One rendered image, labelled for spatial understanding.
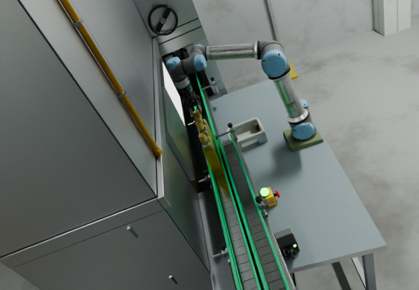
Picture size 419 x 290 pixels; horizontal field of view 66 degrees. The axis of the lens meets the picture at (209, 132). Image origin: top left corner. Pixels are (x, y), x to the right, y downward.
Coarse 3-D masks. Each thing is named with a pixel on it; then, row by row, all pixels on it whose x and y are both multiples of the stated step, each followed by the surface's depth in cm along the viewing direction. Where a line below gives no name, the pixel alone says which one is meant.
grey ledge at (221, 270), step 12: (204, 192) 171; (204, 204) 165; (204, 216) 159; (216, 216) 156; (204, 228) 153; (216, 228) 151; (216, 240) 146; (216, 252) 141; (216, 264) 137; (228, 264) 135; (216, 276) 133; (228, 276) 131; (216, 288) 129; (228, 288) 127
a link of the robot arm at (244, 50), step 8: (200, 48) 168; (208, 48) 167; (216, 48) 166; (224, 48) 165; (232, 48) 164; (240, 48) 164; (248, 48) 163; (256, 48) 161; (208, 56) 167; (216, 56) 166; (224, 56) 166; (232, 56) 166; (240, 56) 165; (248, 56) 165; (256, 56) 163
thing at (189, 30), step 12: (168, 0) 223; (180, 0) 225; (144, 12) 225; (180, 12) 229; (192, 12) 231; (180, 24) 234; (192, 24) 235; (156, 36) 236; (168, 36) 238; (180, 36) 239; (192, 36) 240; (204, 36) 242; (168, 48) 243; (180, 48) 244
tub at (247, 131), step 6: (252, 120) 213; (258, 120) 209; (234, 126) 213; (240, 126) 214; (246, 126) 214; (252, 126) 215; (240, 132) 216; (246, 132) 215; (252, 132) 213; (258, 132) 200; (240, 138) 213; (246, 138) 200
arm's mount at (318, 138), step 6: (288, 132) 201; (318, 132) 191; (288, 138) 196; (312, 138) 189; (318, 138) 187; (294, 144) 190; (300, 144) 189; (306, 144) 187; (312, 144) 188; (294, 150) 190
